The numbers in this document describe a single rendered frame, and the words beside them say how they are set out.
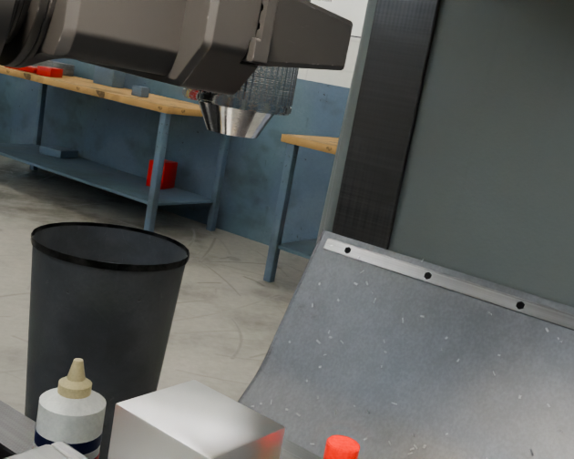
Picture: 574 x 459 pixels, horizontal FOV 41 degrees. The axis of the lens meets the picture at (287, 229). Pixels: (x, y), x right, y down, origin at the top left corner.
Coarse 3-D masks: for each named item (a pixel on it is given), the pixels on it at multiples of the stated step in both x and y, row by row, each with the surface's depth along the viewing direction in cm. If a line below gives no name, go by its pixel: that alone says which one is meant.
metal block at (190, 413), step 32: (192, 384) 38; (128, 416) 34; (160, 416) 34; (192, 416) 35; (224, 416) 35; (256, 416) 36; (128, 448) 34; (160, 448) 33; (192, 448) 32; (224, 448) 32; (256, 448) 34
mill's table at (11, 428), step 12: (0, 408) 61; (12, 408) 61; (0, 420) 59; (12, 420) 60; (24, 420) 60; (0, 432) 58; (12, 432) 58; (24, 432) 58; (0, 444) 56; (12, 444) 56; (24, 444) 56; (0, 456) 56
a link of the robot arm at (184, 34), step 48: (0, 0) 22; (48, 0) 24; (96, 0) 24; (144, 0) 24; (192, 0) 25; (240, 0) 25; (0, 48) 23; (48, 48) 24; (96, 48) 24; (144, 48) 25; (192, 48) 25; (240, 48) 25
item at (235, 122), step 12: (204, 108) 32; (216, 108) 31; (228, 108) 31; (204, 120) 32; (216, 120) 32; (228, 120) 31; (240, 120) 31; (252, 120) 32; (264, 120) 32; (228, 132) 32; (240, 132) 32; (252, 132) 32
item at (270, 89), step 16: (256, 80) 30; (272, 80) 31; (288, 80) 31; (192, 96) 31; (208, 96) 31; (224, 96) 30; (240, 96) 30; (256, 96) 30; (272, 96) 31; (288, 96) 32; (272, 112) 31; (288, 112) 32
